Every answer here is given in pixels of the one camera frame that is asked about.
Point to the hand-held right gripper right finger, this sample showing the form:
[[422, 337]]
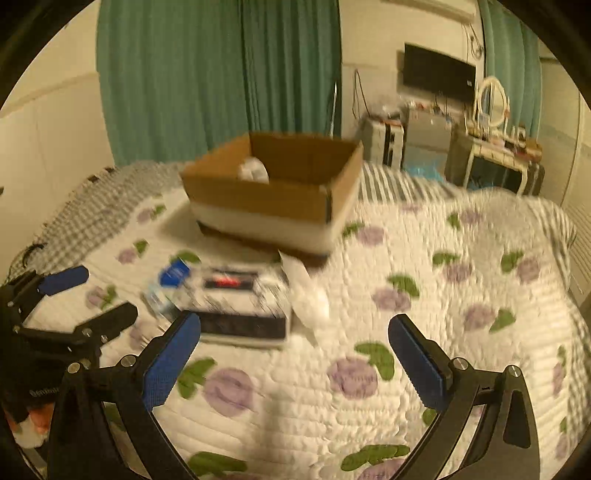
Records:
[[419, 367]]

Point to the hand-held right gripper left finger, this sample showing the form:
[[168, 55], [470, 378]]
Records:
[[170, 362]]

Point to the white floral quilt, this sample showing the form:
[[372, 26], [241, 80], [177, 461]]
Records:
[[415, 286]]

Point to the black wall television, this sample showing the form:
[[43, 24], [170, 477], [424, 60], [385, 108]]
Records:
[[438, 71]]

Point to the grey checked blanket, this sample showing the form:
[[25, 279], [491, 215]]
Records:
[[92, 207]]

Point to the round white mirror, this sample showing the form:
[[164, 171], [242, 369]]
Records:
[[480, 99]]

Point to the blue small packet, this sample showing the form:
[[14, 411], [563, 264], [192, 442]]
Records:
[[174, 274]]

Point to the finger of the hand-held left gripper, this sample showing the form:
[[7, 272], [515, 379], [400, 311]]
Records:
[[108, 321], [64, 278]]

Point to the white low cabinet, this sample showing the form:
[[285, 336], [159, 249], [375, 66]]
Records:
[[381, 138]]

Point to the white dressing table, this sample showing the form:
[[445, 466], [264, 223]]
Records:
[[498, 159]]

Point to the black and white tissue pack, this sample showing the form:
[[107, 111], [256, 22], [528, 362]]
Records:
[[242, 307]]

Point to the brown cardboard box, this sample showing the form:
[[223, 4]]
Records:
[[277, 203]]

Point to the narrow green curtain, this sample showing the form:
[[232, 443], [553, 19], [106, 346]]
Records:
[[512, 69]]

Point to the white crumpled soft item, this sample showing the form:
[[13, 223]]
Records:
[[253, 170]]

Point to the white plastic bag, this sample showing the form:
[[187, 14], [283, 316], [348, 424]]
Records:
[[308, 295]]

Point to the wide green curtain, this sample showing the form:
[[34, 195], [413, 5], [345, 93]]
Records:
[[207, 78]]

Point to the grey cabinet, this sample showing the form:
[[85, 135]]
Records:
[[427, 131]]

